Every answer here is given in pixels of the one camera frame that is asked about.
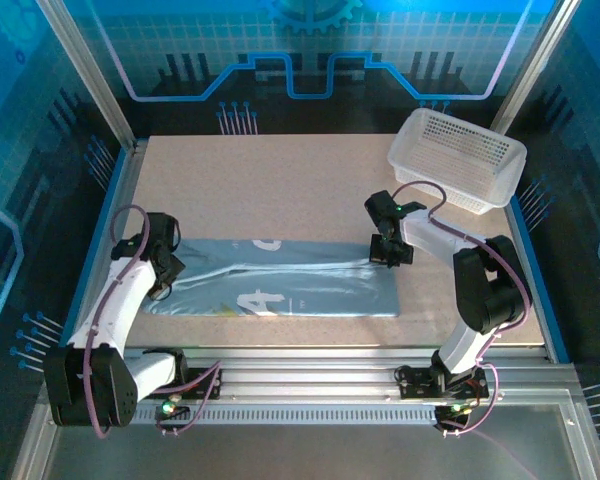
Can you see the aluminium frame post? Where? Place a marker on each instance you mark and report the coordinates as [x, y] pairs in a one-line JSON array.
[[87, 75], [535, 65]]

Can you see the blue t-shirt with white print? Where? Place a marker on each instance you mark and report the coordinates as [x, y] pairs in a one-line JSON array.
[[320, 295]]

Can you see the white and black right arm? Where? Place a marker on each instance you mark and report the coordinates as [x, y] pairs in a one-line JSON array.
[[490, 295]]

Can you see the white plastic lattice basket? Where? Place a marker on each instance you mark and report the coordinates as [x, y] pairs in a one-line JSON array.
[[455, 150]]

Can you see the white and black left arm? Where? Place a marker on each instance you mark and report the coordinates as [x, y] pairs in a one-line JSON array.
[[115, 305]]

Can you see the aluminium mounting rail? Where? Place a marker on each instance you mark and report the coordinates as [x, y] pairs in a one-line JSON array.
[[305, 380]]

